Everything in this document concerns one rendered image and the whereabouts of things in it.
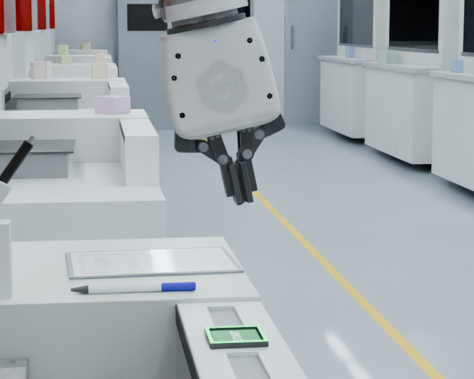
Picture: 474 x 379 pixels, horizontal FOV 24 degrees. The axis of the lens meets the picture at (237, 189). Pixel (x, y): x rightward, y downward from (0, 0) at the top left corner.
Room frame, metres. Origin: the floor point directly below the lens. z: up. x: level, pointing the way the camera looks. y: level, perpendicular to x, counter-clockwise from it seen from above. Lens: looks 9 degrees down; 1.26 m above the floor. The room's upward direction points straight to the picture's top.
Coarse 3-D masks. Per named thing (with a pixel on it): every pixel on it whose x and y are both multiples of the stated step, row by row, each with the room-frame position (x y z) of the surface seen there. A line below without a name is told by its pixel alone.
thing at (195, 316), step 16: (192, 304) 1.17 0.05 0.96; (208, 304) 1.17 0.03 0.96; (224, 304) 1.17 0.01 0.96; (240, 304) 1.17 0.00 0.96; (256, 304) 1.17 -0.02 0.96; (192, 320) 1.10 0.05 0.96; (208, 320) 1.10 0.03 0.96; (224, 320) 1.12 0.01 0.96; (240, 320) 1.11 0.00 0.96; (256, 320) 1.10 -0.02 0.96; (192, 336) 1.04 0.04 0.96; (272, 336) 1.04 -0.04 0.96; (192, 352) 0.99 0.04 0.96; (208, 352) 0.99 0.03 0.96; (224, 352) 0.99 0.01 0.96; (240, 352) 0.99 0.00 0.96; (256, 352) 0.99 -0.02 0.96; (272, 352) 0.99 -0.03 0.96; (288, 352) 0.99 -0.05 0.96; (208, 368) 0.94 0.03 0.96; (224, 368) 0.94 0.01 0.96; (240, 368) 0.95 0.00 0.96; (256, 368) 0.95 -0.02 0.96; (272, 368) 0.94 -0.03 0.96; (288, 368) 0.94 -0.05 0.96
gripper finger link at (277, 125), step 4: (280, 116) 1.03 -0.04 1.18; (272, 120) 1.03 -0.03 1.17; (276, 120) 1.03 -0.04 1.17; (280, 120) 1.03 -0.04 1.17; (264, 124) 1.03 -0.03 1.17; (268, 124) 1.03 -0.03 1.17; (272, 124) 1.03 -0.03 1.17; (276, 124) 1.03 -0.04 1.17; (280, 124) 1.03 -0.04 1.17; (284, 124) 1.03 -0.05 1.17; (256, 128) 1.03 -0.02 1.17; (264, 128) 1.03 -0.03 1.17; (268, 128) 1.03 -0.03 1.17; (272, 128) 1.03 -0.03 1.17; (276, 128) 1.03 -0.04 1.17; (280, 128) 1.03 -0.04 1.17; (268, 132) 1.03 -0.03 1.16; (272, 132) 1.03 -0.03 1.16
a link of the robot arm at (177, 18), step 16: (160, 0) 1.01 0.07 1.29; (176, 0) 0.99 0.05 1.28; (192, 0) 0.99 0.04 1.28; (208, 0) 0.99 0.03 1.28; (224, 0) 0.99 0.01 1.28; (240, 0) 1.01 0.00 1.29; (160, 16) 1.01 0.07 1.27; (176, 16) 0.99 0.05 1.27; (192, 16) 0.99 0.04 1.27; (208, 16) 1.00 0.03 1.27; (224, 16) 1.00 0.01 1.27
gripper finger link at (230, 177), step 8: (200, 144) 1.02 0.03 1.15; (208, 144) 1.02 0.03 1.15; (200, 152) 1.02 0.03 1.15; (208, 152) 1.02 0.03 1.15; (216, 160) 1.02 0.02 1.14; (224, 168) 1.02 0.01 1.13; (232, 168) 1.02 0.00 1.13; (224, 176) 1.02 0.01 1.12; (232, 176) 1.02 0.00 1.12; (224, 184) 1.03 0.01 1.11; (232, 184) 1.02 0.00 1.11; (240, 184) 1.02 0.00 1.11; (232, 192) 1.02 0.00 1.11; (240, 192) 1.02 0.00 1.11; (240, 200) 1.02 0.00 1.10
